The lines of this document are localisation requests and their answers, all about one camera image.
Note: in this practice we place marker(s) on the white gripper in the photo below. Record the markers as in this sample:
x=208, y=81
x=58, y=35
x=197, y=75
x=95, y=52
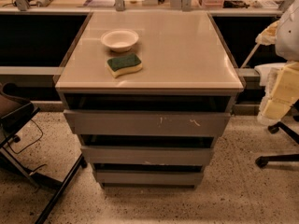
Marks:
x=289, y=34

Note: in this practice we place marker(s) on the grey top drawer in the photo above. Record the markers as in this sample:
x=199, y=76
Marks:
x=147, y=123

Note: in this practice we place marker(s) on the grey drawer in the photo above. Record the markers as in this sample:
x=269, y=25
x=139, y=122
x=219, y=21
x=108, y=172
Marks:
x=175, y=179
x=147, y=156
x=147, y=123

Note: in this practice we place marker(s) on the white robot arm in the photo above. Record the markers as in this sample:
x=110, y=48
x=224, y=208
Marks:
x=287, y=36

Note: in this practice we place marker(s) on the grey drawer cabinet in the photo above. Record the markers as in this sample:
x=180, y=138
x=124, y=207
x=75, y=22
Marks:
x=186, y=68

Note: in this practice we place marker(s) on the grey bottom drawer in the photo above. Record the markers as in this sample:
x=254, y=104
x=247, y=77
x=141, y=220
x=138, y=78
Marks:
x=175, y=179

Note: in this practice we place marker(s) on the grey middle drawer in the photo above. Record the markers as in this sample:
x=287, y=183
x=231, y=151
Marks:
x=147, y=156

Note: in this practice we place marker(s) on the white stick with black tip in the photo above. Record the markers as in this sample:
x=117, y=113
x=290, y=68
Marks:
x=244, y=64

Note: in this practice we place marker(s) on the black office chair base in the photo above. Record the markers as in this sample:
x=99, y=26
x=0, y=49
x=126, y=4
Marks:
x=275, y=146

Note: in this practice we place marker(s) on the green yellow sponge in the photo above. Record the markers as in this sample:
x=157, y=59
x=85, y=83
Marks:
x=123, y=65

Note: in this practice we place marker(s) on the white bowl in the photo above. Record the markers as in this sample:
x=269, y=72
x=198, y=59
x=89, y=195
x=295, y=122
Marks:
x=119, y=40

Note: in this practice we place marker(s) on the black chair at left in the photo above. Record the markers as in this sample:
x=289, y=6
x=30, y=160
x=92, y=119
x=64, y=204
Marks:
x=28, y=193

